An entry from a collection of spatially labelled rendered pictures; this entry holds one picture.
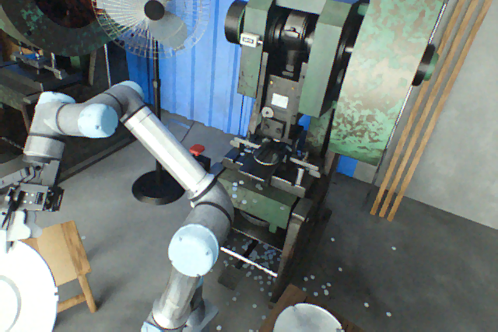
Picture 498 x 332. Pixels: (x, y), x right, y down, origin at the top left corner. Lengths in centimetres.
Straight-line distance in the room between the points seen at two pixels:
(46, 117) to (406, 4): 96
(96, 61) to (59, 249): 138
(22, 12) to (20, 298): 153
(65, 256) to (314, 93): 133
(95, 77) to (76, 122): 194
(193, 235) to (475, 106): 227
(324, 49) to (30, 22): 149
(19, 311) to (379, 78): 105
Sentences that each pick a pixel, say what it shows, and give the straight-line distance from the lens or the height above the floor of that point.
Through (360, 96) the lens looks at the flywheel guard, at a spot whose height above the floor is 131.
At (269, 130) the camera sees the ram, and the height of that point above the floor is 92.
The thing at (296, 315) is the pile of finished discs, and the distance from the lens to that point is 160.
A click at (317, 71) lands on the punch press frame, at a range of 142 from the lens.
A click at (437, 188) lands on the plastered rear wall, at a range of 307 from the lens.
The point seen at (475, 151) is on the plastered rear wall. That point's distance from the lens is 291.
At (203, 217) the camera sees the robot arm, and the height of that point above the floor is 108.
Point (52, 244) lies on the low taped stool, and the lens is 194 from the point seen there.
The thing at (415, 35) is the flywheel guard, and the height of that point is 150.
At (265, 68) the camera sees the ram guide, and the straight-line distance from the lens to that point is 151.
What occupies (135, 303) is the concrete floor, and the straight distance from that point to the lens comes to 206.
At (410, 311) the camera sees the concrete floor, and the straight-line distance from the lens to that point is 234.
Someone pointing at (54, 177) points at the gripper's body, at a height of 118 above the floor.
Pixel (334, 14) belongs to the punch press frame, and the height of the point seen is 146.
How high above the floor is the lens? 171
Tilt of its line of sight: 32 degrees down
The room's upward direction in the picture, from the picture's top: 8 degrees clockwise
